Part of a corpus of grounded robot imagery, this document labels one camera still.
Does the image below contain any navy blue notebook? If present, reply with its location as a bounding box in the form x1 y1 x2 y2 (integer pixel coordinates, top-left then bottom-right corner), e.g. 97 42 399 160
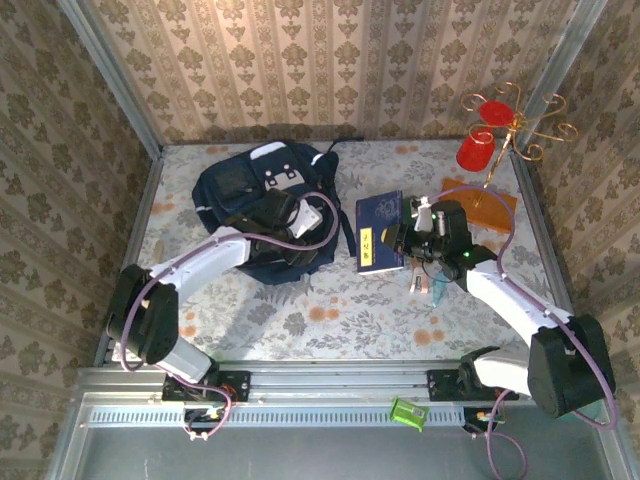
353 189 407 276

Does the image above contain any white pink pen set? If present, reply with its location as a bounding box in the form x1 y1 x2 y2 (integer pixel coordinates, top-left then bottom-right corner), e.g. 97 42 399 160
407 262 432 296

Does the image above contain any navy blue backpack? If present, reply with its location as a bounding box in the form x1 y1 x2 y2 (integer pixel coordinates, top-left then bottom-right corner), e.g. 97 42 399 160
192 138 365 286

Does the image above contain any floral table cloth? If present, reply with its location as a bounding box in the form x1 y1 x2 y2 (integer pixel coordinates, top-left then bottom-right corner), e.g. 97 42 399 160
112 139 574 362

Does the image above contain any red plastic cup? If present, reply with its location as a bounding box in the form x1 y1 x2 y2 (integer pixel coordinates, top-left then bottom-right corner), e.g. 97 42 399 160
455 127 497 174
478 99 516 129

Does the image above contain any small green box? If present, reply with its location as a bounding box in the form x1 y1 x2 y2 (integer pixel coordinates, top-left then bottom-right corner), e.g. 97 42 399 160
389 396 431 432

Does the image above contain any gold wire stand wooden base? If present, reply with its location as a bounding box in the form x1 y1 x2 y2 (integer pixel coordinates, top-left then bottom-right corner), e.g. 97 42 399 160
435 81 580 235

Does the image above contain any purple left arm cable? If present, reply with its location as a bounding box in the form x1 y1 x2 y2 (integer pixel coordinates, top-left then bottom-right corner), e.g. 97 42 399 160
118 191 342 444

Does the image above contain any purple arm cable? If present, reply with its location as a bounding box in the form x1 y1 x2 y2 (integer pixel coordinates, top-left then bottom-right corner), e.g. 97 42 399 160
427 184 619 480
118 191 342 444

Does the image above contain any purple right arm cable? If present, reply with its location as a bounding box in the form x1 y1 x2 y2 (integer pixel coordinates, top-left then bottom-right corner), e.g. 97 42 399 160
427 184 619 480

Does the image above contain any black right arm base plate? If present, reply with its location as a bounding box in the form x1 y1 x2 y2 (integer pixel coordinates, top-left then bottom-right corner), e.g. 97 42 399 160
426 368 501 403

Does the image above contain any aluminium frame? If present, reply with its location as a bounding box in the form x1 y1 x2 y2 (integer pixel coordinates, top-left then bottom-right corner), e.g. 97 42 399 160
44 0 640 480

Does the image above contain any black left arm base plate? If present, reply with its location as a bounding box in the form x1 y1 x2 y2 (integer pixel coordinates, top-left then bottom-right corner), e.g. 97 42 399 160
160 368 251 403

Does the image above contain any grey slotted cable duct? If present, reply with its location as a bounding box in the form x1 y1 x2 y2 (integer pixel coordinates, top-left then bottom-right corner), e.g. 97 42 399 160
82 403 469 430

